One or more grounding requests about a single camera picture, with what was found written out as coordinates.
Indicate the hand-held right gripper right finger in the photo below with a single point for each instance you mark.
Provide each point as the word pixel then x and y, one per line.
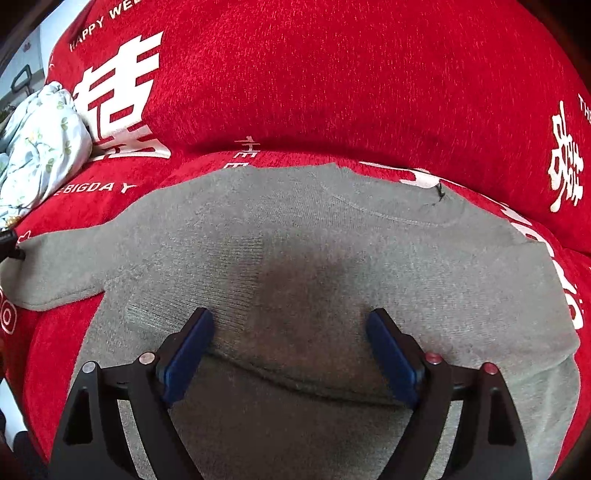
pixel 392 360

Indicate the red printed sofa cover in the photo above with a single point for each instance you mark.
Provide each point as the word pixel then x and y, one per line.
pixel 323 83

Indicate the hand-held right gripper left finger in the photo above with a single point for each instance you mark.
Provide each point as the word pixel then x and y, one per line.
pixel 187 360

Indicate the white floral cloth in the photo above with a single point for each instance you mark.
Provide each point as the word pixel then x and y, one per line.
pixel 41 138

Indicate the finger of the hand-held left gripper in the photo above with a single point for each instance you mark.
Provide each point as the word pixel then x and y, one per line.
pixel 7 241

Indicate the black metal frame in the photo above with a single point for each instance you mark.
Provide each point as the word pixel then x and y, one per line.
pixel 21 76

